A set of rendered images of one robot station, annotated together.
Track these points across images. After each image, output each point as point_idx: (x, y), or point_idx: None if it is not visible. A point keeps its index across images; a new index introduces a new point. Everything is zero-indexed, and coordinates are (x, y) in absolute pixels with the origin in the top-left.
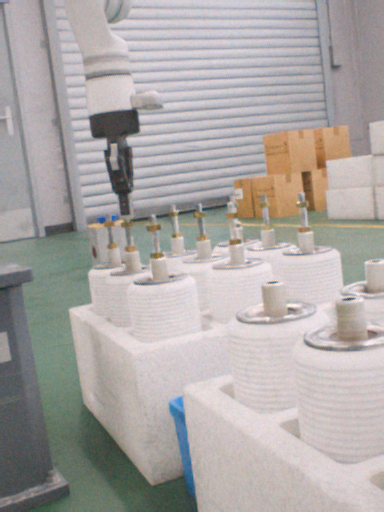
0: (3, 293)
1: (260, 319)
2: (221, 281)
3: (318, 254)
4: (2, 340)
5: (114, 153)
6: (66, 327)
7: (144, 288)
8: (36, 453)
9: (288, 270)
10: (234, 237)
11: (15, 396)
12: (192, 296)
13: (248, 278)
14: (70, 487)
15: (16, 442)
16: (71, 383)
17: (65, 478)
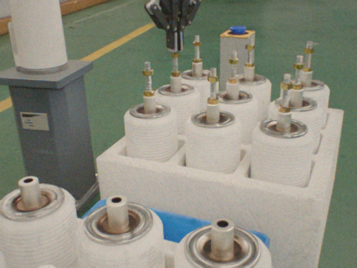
0: (44, 90)
1: (0, 204)
2: (185, 129)
3: (274, 138)
4: (44, 118)
5: (153, 0)
6: (275, 84)
7: (126, 115)
8: (62, 186)
9: (252, 139)
10: (210, 97)
11: (50, 151)
12: (156, 133)
13: (198, 136)
14: (85, 211)
15: (51, 175)
16: None
17: (92, 204)
